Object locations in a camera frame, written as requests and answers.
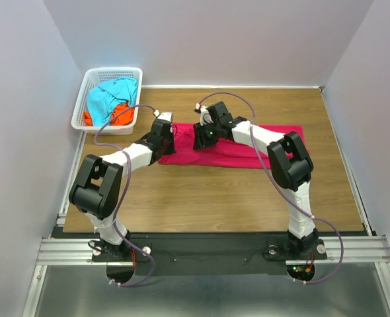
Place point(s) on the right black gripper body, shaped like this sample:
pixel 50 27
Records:
pixel 207 135

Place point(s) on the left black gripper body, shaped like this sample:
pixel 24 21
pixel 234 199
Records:
pixel 168 144

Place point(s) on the pink t-shirt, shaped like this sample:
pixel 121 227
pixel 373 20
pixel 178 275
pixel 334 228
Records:
pixel 224 153

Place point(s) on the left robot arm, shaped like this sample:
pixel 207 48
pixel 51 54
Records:
pixel 95 191

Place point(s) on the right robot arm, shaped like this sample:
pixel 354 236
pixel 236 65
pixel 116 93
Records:
pixel 290 165

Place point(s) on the orange t-shirt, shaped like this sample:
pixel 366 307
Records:
pixel 122 115

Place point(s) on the light blue t-shirt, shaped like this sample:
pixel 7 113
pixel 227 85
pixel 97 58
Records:
pixel 102 100

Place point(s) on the white plastic basket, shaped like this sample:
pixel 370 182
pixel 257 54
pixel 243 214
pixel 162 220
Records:
pixel 91 79

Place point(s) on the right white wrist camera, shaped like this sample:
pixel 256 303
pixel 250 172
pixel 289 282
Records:
pixel 205 117

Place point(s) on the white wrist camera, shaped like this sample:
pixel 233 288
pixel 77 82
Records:
pixel 163 117
pixel 205 117

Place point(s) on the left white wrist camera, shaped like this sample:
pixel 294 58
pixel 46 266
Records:
pixel 163 117

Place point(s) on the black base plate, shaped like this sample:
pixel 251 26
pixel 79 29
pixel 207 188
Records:
pixel 234 253

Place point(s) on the aluminium rail frame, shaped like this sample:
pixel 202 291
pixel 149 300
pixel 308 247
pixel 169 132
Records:
pixel 354 279

